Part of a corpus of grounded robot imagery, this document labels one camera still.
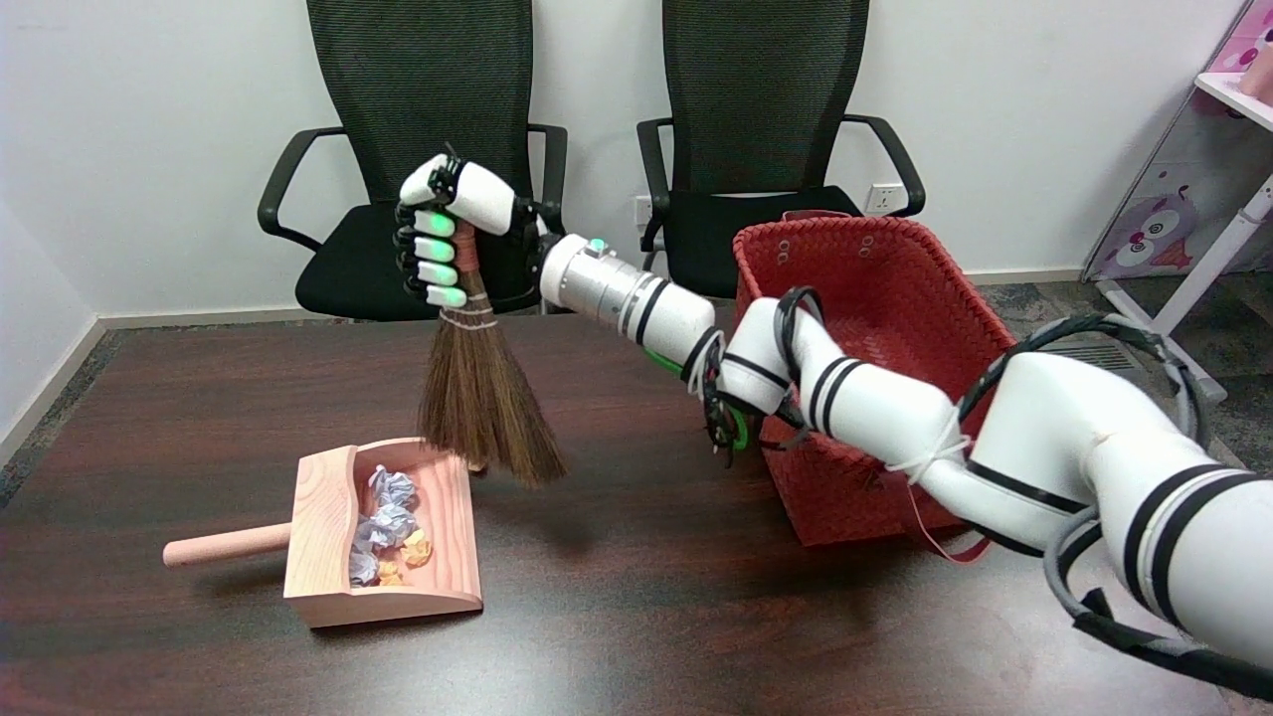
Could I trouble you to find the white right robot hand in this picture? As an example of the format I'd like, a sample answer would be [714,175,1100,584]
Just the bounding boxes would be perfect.
[393,149,558,311]

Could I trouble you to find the brown straw whisk broom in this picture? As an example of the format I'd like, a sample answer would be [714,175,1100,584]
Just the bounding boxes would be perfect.
[416,219,568,488]

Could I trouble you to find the black mesh office chair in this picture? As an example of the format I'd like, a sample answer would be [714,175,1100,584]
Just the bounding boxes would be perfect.
[634,0,928,311]
[257,0,578,322]

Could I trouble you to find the red woven basket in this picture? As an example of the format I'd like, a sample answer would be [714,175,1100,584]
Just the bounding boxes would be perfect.
[734,211,1020,566]

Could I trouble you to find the grey floor vent grille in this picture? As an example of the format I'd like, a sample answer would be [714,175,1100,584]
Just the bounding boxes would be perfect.
[1034,341,1143,371]

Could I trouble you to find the pink owl print cabinet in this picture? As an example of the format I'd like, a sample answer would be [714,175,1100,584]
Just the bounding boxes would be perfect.
[1082,0,1273,284]

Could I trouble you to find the white metal desk leg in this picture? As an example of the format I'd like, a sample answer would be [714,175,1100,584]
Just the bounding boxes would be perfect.
[1094,177,1273,404]

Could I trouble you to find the pink cup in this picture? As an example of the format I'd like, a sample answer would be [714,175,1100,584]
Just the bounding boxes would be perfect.
[1238,45,1273,100]

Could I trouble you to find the wooden dustpan with handle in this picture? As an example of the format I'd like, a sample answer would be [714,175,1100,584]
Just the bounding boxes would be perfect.
[162,438,484,629]

